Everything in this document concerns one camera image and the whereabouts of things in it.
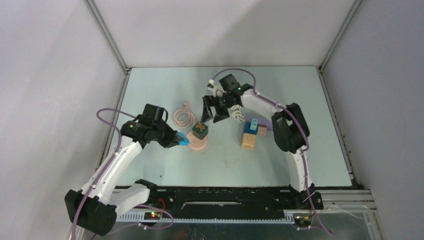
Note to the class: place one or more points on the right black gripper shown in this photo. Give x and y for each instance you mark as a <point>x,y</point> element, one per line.
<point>208,101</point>

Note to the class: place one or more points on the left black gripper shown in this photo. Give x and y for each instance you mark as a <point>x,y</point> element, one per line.
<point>172,134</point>

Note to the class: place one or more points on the light blue adapter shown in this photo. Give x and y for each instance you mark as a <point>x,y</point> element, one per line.
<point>182,139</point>

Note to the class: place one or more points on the dark green cube socket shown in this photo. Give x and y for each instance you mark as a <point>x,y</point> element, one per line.
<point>200,130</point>

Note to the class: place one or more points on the dark blue cube socket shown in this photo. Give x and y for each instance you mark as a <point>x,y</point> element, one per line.
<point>247,130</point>

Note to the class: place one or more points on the beige cube socket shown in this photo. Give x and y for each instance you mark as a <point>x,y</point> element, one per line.
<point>248,141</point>

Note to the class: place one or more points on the purple power strip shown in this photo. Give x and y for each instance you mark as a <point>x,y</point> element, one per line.
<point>261,121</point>

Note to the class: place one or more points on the small pink plug adapter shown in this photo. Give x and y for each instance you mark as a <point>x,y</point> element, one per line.
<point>262,130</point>

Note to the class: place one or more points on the teal small cube adapter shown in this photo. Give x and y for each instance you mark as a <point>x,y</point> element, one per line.
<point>254,124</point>

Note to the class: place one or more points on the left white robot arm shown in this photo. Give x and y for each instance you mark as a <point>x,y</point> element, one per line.
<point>95,207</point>

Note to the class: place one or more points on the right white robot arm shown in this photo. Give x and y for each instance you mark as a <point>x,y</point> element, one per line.
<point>290,130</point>

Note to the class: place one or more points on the round pink power strip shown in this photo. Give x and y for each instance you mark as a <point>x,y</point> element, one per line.
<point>195,143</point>

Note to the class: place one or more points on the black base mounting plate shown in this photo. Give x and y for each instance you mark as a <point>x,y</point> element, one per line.
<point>233,203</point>

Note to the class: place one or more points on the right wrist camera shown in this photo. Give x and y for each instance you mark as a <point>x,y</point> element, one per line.
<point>216,89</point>

